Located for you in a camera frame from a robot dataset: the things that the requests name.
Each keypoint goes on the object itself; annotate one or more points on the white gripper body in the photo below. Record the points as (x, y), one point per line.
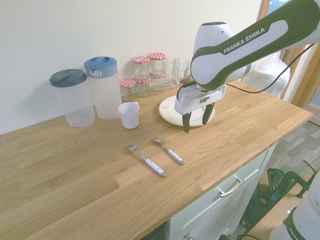
(195, 100)

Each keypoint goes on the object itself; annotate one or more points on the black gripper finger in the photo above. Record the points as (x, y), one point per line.
(186, 123)
(208, 113)

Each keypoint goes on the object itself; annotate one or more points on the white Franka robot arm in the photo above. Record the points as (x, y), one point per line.
(250, 37)

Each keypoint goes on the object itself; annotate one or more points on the white round plate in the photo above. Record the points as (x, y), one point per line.
(168, 110)

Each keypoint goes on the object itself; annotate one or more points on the clear glass mug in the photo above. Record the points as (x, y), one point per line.
(170, 73)
(182, 68)

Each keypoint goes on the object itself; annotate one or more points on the glass jar red checkered lid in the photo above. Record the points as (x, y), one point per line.
(157, 61)
(158, 81)
(141, 65)
(143, 86)
(127, 87)

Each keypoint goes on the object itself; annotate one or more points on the white plastic cup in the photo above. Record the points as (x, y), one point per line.
(128, 116)

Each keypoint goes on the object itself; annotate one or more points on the clear plastic wrapped bundle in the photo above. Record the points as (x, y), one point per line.
(272, 70)

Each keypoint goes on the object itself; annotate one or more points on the clear pitcher blue lid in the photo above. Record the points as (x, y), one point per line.
(105, 92)

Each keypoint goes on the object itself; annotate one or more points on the white kitchen cabinet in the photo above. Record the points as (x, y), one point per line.
(225, 207)

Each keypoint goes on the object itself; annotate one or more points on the metal cabinet knob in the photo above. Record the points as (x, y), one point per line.
(187, 236)

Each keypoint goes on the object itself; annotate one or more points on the clear pitcher dark teal lid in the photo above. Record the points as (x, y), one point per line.
(75, 100)

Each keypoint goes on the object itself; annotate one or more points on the black screw clamp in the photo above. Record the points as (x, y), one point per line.
(307, 183)

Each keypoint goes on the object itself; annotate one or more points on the wooden door frame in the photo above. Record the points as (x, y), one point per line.
(315, 82)

